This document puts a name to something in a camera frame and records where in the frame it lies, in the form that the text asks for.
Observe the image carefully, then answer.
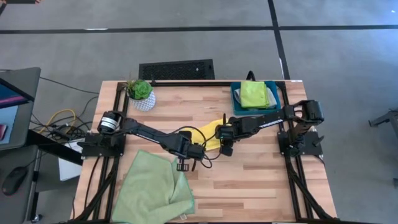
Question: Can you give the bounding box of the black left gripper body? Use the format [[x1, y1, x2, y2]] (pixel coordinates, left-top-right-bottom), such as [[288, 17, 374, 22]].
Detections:
[[170, 130, 206, 161]]

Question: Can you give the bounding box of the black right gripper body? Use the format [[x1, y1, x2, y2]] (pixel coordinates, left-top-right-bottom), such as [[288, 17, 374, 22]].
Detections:
[[216, 117, 249, 146]]

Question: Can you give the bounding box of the yellow microfiber towel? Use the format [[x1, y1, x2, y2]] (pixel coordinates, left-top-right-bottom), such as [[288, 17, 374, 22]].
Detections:
[[182, 118, 229, 152]]

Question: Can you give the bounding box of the lime green microfiber towel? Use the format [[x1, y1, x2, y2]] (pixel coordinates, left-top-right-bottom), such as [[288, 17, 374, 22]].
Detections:
[[239, 80, 270, 110]]

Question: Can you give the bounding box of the pale green microfiber towel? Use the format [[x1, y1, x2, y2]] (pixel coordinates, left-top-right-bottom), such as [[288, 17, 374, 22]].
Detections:
[[111, 149, 196, 224]]

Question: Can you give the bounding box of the teal storage bin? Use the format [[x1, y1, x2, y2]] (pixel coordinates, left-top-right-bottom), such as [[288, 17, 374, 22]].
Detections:
[[230, 80, 282, 116]]

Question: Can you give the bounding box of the succulent in patterned white pot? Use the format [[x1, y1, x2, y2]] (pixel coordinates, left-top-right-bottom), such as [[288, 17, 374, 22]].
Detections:
[[124, 79, 156, 112]]

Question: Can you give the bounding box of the black perforated computer case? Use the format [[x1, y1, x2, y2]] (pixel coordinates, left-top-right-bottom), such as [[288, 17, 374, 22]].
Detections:
[[138, 58, 215, 80]]

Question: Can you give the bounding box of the grey chair base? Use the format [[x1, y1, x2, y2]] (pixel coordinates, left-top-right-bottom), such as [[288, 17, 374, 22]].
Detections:
[[368, 107, 398, 138]]

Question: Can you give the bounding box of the grey laptop computer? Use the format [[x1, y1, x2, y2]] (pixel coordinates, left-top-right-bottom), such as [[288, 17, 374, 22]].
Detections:
[[0, 67, 42, 152]]

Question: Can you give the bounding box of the dark grey desk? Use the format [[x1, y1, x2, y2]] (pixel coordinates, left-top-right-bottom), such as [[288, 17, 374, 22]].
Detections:
[[0, 145, 43, 224]]

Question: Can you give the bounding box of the black computer mouse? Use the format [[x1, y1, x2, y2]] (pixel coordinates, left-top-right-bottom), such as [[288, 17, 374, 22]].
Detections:
[[1, 167, 28, 197]]

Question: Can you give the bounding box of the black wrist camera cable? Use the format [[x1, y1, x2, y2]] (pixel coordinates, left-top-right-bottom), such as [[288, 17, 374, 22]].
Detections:
[[169, 125, 215, 170]]

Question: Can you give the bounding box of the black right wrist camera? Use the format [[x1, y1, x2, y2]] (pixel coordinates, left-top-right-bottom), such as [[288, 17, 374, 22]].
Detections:
[[220, 144, 234, 157]]

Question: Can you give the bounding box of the black metal table frame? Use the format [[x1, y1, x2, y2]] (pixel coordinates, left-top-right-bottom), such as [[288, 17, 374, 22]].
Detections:
[[74, 80, 340, 224]]

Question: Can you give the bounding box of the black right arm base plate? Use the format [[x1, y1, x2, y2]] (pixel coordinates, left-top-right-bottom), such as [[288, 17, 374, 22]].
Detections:
[[277, 130, 324, 157]]

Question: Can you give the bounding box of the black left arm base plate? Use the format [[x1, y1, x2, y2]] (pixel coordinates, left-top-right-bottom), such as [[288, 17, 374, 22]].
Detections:
[[77, 132, 127, 158]]

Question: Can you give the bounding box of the black cable bundle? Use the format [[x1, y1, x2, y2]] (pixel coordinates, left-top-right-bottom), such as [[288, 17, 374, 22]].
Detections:
[[30, 96, 99, 141]]

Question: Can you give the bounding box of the yellow cable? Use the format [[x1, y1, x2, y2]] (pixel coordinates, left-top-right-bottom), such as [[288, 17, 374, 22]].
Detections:
[[40, 108, 77, 133]]

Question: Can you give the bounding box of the thin black floor cable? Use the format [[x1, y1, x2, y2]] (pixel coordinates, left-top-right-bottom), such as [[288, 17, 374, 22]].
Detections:
[[39, 76, 100, 95]]

